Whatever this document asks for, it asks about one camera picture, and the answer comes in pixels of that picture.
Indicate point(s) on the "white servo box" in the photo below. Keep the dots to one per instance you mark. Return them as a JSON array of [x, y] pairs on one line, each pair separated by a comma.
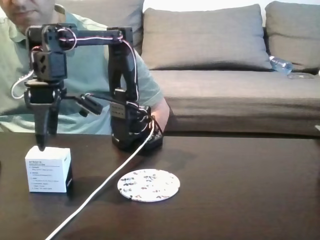
[[47, 172]]

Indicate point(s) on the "person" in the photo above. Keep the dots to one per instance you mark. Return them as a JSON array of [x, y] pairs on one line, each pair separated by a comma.
[[82, 75]]

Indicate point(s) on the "round cartoon print coaster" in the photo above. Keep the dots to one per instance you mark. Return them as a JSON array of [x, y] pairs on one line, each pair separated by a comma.
[[148, 185]]

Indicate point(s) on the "wide grey sofa cushion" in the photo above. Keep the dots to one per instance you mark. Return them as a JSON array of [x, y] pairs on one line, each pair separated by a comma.
[[205, 37]]

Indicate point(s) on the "grey fabric sofa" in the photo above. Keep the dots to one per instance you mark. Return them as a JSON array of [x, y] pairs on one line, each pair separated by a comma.
[[237, 100]]

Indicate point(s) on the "clear plastic water bottle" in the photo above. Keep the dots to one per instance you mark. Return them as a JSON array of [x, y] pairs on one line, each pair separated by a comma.
[[280, 64]]

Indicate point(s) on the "shallow glass dish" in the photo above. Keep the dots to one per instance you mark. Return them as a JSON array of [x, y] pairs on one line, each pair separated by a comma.
[[300, 76]]

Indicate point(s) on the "black oval gripper camera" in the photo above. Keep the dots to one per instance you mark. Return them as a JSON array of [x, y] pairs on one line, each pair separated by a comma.
[[92, 105]]

